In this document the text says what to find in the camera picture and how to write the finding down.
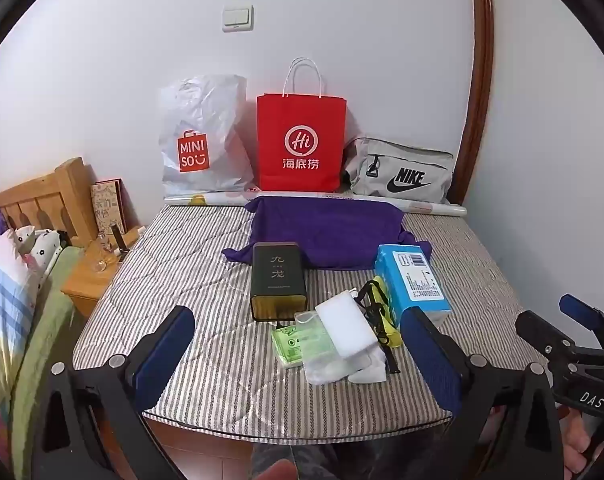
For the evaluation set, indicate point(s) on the person's patterned grey pants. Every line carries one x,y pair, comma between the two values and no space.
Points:
312,460

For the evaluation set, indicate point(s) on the blue tissue pack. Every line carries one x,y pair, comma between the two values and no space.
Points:
412,280

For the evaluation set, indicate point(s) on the purple towel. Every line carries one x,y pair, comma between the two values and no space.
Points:
322,230

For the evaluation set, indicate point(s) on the dark tea tin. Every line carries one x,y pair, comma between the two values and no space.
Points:
277,280

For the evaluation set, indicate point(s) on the white light switch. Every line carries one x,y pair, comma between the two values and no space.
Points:
238,17

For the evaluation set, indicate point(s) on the person's right hand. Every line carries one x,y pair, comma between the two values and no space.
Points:
577,440

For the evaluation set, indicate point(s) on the white plastic shopping bag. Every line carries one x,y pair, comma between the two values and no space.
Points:
207,110

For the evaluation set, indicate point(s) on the grey sling bag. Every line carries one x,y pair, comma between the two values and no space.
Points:
407,165

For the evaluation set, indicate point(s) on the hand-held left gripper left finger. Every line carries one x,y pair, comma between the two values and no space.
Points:
167,355

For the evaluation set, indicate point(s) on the green bed sheet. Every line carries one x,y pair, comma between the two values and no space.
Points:
47,320

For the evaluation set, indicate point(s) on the clear glass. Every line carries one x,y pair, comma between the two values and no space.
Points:
102,260

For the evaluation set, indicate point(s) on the rolled printed paper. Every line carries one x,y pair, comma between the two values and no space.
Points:
432,207

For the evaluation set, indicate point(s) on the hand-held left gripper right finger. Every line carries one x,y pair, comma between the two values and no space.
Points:
427,355

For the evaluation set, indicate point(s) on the brown wooden door frame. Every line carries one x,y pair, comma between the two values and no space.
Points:
482,60

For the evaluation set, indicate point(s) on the colourful striped blanket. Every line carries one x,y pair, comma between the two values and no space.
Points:
7,310

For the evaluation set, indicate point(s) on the red paper bag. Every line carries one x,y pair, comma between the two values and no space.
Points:
302,120

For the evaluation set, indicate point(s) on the striped mattress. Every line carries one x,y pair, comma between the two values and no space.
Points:
182,270

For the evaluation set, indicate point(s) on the wooden nightstand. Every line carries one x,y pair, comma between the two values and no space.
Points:
87,285

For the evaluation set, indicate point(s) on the white sponge block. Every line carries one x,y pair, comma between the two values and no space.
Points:
344,327

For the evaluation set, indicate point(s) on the wooden headboard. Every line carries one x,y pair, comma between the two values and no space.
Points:
42,195

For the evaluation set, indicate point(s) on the bright green packet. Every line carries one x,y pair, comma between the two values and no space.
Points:
287,347

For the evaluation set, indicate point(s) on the white spotted plush toy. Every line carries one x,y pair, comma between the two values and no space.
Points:
37,242

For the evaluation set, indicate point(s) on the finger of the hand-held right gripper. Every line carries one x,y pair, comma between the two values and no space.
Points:
537,330
582,310

